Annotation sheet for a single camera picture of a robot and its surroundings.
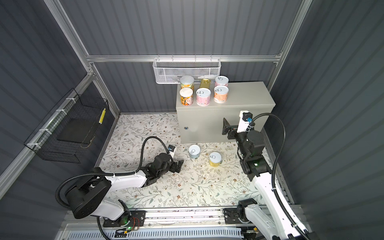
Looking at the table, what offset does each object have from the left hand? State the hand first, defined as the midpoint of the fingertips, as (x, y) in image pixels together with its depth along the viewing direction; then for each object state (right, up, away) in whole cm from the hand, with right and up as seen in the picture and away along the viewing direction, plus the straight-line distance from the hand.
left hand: (177, 158), depth 89 cm
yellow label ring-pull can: (+23, 0, 0) cm, 23 cm away
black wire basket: (-52, +13, -28) cm, 60 cm away
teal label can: (+10, +4, +3) cm, 11 cm away
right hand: (+30, +23, -20) cm, 43 cm away
